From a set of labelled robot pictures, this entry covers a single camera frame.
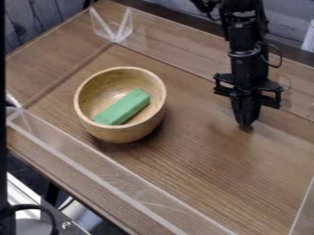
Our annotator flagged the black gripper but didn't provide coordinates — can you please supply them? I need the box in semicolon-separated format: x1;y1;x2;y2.
213;50;283;128

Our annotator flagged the green rectangular block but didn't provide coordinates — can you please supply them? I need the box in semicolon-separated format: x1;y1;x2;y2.
92;89;151;125

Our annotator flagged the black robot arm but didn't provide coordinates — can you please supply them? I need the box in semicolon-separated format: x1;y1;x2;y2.
189;0;283;129

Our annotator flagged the brown wooden bowl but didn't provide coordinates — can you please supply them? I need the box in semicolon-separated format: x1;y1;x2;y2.
73;66;167;143

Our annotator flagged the black table leg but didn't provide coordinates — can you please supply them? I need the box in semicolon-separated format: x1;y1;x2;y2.
45;183;60;206

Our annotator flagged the white post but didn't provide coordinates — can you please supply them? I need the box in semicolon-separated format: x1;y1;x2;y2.
302;19;314;52

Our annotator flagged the clear acrylic front wall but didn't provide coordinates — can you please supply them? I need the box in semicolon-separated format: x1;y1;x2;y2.
6;95;236;235

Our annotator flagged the grey metal base plate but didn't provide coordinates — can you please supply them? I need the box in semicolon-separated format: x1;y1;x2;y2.
40;200;90;235

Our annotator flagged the black cable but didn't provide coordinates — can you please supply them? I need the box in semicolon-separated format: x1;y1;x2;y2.
8;204;58;235

